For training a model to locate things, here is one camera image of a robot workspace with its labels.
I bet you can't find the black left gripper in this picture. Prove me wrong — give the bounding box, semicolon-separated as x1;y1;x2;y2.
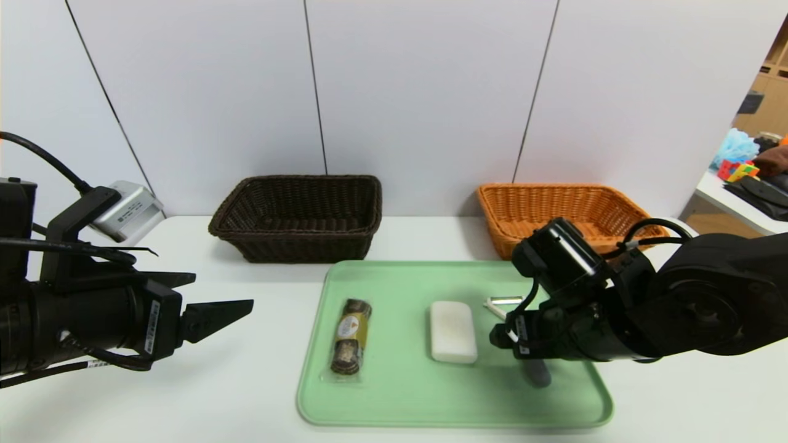
31;271;254;363

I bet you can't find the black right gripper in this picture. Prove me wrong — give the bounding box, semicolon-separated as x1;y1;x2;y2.
489;310;582;361

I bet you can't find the white soap bar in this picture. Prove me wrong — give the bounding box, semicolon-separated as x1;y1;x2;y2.
429;300;479;365

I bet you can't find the Ferrero Rocher chocolate pack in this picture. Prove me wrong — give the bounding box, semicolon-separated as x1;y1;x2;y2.
321;298;374;383

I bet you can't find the dark brown wicker basket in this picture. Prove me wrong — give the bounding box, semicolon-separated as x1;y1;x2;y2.
208;175;383;264

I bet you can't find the orange wicker basket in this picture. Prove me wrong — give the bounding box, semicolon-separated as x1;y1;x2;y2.
477;183;672;266

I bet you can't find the light green plastic tray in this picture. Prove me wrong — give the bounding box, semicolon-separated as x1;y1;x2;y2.
295;260;614;428

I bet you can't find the white side table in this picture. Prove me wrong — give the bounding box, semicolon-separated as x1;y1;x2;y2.
694;170;788;238

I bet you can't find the colourful puzzle cube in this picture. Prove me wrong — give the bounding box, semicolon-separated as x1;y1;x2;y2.
717;159;760;183

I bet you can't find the blue fluffy bath sponge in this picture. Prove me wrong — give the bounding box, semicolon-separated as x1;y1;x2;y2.
711;128;762;170

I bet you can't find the brown cloth item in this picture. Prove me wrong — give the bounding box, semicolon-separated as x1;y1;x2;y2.
752;146;788;179

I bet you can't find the wooden shelf unit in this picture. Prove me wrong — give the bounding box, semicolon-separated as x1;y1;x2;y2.
733;18;788;139

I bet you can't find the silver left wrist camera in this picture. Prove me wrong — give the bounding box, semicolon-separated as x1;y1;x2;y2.
91;180;166;244

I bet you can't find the black sleeved cable white tag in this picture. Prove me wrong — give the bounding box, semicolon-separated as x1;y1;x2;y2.
0;352;153;389

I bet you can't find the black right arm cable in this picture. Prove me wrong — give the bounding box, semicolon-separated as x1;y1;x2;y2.
606;218;695;259

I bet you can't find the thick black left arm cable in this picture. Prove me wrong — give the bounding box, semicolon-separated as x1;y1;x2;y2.
0;131;94;195

